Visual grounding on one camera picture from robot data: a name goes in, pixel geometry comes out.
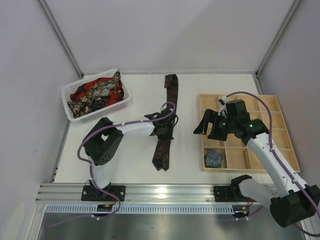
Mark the aluminium rail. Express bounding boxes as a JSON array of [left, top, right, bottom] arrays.
[[34, 182, 276, 203]]

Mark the left aluminium frame post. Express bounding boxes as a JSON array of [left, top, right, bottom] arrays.
[[36, 0, 84, 79]]

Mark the red patterned tie in basket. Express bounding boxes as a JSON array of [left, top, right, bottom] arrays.
[[68, 77, 125, 107]]

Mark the purple cable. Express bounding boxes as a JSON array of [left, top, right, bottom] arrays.
[[219, 91, 320, 237], [48, 101, 177, 227]]

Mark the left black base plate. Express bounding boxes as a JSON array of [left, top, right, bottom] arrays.
[[81, 184, 126, 202]]

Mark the white plastic basket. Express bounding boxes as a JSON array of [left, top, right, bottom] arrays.
[[61, 68, 131, 123]]

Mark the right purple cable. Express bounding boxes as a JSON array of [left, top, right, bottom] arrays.
[[219, 91, 320, 237]]

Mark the wooden compartment tray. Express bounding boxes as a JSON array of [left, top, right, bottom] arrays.
[[200, 94, 300, 174]]

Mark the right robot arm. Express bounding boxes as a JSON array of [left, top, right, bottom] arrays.
[[193, 98, 320, 228]]

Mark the white slotted cable duct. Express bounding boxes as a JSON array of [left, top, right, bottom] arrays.
[[45, 203, 235, 215]]

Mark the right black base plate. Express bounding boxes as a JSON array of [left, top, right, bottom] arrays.
[[213, 185, 236, 202]]

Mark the dark paisley necktie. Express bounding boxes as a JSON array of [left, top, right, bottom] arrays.
[[152, 74, 179, 171]]

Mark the right aluminium frame post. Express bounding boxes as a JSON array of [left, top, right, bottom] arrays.
[[254, 0, 303, 76]]

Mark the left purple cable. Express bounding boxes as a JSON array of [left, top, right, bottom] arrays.
[[48, 101, 177, 227]]

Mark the rolled grey tie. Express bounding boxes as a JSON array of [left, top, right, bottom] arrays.
[[204, 149, 224, 168]]

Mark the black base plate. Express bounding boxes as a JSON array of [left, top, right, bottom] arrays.
[[213, 185, 236, 202], [81, 184, 126, 202]]

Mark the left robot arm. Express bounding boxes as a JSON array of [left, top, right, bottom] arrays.
[[77, 107, 179, 191]]

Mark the brown floral tie in basket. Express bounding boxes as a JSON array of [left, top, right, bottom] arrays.
[[67, 70, 121, 119]]

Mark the aluminium frame post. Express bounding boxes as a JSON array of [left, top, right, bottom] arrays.
[[254, 0, 303, 76], [36, 0, 84, 79]]

